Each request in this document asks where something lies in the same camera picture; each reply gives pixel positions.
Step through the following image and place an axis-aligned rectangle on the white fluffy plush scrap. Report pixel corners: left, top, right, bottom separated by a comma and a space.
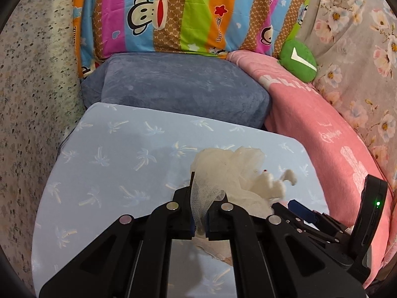
250, 169, 298, 206

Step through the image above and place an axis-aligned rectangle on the beige mesh tulle cloth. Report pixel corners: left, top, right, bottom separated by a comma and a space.
190, 147, 272, 236

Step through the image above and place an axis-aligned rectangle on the pink striped cloth scrap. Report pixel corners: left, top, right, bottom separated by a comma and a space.
193, 237, 233, 266

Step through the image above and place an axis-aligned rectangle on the pink bow print blanket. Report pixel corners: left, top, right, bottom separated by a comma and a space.
226, 49, 395, 289

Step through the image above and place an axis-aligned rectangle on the green round plush cushion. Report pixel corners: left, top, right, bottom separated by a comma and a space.
279, 39, 318, 83

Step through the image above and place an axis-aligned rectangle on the blue-grey velvet pillow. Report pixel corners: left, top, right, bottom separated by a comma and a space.
81, 52, 272, 128

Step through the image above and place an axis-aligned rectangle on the grey floral bedsheet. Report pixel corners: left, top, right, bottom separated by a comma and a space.
298, 0, 396, 191

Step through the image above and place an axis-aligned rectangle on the colourful monkey print pillow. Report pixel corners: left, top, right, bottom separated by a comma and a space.
73, 0, 309, 78

